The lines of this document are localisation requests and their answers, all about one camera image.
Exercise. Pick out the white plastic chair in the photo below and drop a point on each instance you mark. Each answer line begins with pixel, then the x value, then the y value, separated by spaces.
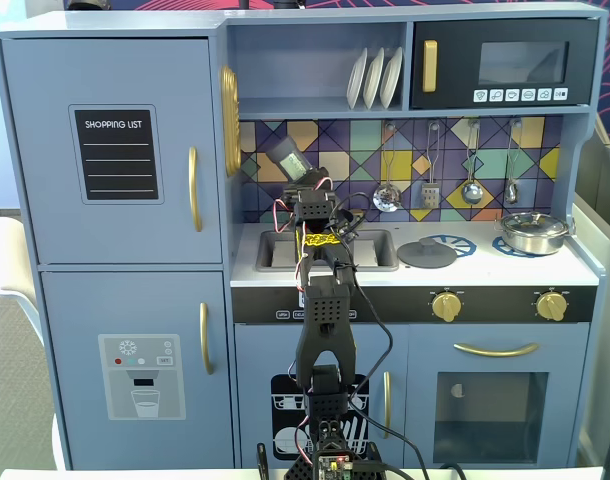
pixel 10 260

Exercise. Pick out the dark gray pot lid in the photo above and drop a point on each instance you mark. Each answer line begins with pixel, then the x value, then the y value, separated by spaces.
pixel 427 255

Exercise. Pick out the robot controller board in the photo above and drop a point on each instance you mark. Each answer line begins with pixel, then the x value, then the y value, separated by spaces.
pixel 335 465

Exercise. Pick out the steel slotted spoon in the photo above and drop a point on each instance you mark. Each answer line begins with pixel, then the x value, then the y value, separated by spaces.
pixel 387 199

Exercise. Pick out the white toy plate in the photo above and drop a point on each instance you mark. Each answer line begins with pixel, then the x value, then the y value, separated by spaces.
pixel 356 80
pixel 373 80
pixel 391 77

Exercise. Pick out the gold ribbed toy phone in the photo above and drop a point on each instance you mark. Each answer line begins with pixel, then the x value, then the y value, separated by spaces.
pixel 230 120

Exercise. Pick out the blue wooden toy kitchen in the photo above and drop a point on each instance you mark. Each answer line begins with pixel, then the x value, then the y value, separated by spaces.
pixel 125 240

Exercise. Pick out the steel slotted spatula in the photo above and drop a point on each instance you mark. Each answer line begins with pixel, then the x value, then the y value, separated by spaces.
pixel 430 196

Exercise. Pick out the steel ladle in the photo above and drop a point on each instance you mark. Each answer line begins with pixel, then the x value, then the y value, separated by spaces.
pixel 472 192

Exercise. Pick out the steel pan with lid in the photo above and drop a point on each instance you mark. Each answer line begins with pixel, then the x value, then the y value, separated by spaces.
pixel 532 235

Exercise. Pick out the gray cylindrical salt shaker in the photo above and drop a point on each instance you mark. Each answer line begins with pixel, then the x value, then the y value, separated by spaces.
pixel 290 160

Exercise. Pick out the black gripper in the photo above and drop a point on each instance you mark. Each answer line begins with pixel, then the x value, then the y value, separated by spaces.
pixel 291 165

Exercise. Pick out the gold stove knob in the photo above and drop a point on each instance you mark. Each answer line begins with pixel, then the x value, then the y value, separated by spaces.
pixel 446 306
pixel 551 306

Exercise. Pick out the small wrist camera board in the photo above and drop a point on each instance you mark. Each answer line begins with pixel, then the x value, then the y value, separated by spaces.
pixel 349 222

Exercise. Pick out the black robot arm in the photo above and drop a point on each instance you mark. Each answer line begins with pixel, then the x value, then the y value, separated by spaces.
pixel 325 310

